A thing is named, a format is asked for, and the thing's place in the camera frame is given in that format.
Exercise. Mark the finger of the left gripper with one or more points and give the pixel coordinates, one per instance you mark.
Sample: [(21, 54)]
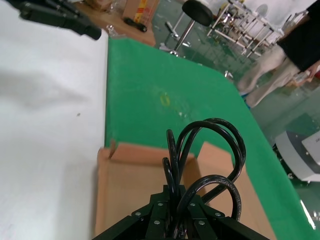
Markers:
[(65, 7), (62, 21)]

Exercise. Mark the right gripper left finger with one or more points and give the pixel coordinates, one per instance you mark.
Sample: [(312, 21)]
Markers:
[(150, 220)]

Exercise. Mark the white grey machine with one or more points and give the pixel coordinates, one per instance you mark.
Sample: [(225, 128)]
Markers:
[(300, 155)]

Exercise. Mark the white pipe rack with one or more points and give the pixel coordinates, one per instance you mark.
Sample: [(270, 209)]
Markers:
[(245, 27)]

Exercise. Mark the black round stool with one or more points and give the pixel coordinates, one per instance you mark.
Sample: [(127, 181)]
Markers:
[(197, 11)]

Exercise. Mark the flat brown cardboard sheet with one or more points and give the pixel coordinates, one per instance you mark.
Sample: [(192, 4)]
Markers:
[(120, 27)]

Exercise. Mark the small white scrap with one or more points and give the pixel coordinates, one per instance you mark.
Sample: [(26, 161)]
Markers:
[(180, 113)]

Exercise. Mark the open brown cardboard box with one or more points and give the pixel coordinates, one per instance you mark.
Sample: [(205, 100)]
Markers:
[(125, 175)]

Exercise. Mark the green table cloth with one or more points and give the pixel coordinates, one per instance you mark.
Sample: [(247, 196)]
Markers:
[(150, 75)]

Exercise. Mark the black hand tool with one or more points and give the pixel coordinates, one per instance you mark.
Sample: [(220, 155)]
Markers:
[(136, 25)]

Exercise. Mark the cardboard box with yellow print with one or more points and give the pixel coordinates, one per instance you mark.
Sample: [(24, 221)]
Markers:
[(140, 10)]

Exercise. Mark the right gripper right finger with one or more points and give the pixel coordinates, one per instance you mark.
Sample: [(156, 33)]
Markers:
[(210, 225)]

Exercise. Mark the person in black top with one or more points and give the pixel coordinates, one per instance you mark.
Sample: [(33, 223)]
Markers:
[(300, 35)]

